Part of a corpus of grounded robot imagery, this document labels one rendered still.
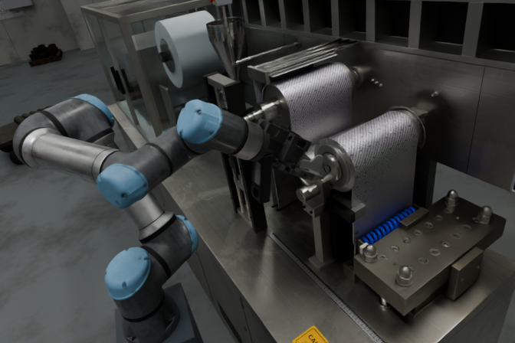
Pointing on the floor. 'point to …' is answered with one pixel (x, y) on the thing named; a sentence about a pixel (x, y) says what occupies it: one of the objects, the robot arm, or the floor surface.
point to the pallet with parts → (44, 54)
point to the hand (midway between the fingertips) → (312, 174)
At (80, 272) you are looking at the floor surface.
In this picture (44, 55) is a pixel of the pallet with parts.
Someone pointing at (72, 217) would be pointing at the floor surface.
